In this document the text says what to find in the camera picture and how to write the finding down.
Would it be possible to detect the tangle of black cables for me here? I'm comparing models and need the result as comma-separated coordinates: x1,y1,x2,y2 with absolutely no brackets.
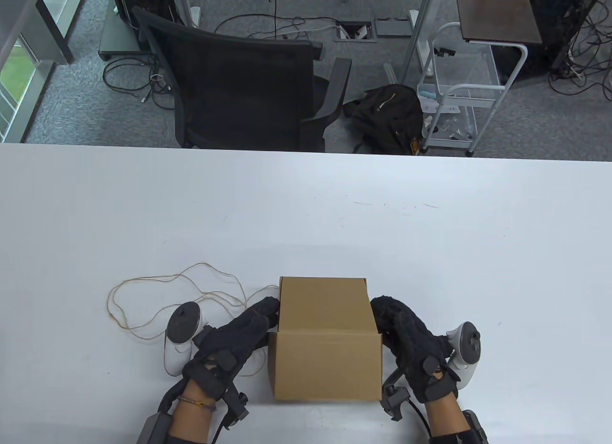
103,56,177,111
547,0,612,102

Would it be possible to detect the person's right forearm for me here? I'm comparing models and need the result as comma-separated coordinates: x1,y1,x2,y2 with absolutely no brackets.
423,391,471,444

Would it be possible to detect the black backpack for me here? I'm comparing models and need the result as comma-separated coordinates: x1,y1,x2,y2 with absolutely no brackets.
342,84,425,156

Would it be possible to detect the open floor socket box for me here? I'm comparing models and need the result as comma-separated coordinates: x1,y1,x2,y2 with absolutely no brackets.
333,21,378,43

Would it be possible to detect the long black floor cable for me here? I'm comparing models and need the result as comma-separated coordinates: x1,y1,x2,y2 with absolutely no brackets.
214,0,335,38

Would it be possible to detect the black mesh office chair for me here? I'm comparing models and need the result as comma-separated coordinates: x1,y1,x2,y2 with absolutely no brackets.
131,6,353,153

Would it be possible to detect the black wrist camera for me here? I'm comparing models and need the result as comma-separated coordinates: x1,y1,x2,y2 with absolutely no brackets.
218,387,250,431
381,370,412,422

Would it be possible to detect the grey and white controller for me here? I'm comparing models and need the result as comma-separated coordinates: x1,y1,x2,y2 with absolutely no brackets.
163,301,211,376
446,322,481,386

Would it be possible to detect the silver metal desk leg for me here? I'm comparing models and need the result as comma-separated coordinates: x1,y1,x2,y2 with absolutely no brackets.
401,0,438,83

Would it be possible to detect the brown cardboard box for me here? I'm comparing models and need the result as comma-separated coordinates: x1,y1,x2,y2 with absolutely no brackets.
268,277,384,402

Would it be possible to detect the person's left forearm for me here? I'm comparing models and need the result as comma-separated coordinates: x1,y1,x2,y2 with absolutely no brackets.
167,378,218,444

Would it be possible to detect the person's right hand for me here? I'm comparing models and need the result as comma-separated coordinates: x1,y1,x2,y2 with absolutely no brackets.
371,296,460,404

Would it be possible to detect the person's left hand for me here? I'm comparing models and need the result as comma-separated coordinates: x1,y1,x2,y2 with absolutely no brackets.
182,297,282,402

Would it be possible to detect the dark grey stand base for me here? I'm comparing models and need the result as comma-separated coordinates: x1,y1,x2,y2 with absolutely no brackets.
98,0,149,62

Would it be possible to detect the thin braided bracelet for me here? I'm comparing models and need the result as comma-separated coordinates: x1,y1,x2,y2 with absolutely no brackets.
177,395,217,410

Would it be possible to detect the dark brown side desk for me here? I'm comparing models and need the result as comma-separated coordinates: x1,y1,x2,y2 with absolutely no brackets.
453,0,543,44

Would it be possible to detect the window with grey frame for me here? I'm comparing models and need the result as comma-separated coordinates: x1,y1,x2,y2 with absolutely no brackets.
0,0,91,143

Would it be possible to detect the thin beige twine string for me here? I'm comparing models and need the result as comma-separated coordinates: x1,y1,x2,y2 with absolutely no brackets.
106,262,283,377

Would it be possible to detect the white wire trolley cart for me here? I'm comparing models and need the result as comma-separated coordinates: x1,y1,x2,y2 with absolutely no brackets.
415,22,529,157

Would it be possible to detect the grey floor cover plate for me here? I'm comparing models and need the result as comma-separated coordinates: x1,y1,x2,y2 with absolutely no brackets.
374,17,413,37

